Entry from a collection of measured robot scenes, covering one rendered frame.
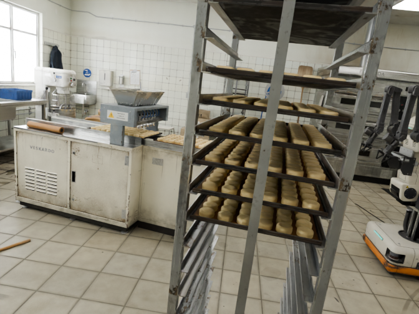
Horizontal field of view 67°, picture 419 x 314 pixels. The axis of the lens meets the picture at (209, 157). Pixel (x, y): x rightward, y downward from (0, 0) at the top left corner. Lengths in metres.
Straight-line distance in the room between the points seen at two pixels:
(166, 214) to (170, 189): 0.25
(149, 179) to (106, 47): 4.97
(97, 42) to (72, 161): 4.79
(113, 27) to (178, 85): 1.84
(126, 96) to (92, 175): 0.79
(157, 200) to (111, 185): 0.44
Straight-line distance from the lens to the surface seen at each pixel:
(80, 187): 3.20
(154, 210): 3.07
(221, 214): 1.01
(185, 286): 1.18
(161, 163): 2.90
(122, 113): 2.79
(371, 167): 6.53
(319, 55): 7.10
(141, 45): 7.30
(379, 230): 3.52
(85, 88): 7.68
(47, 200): 3.50
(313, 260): 1.11
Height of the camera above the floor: 1.46
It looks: 13 degrees down
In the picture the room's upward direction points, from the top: 7 degrees clockwise
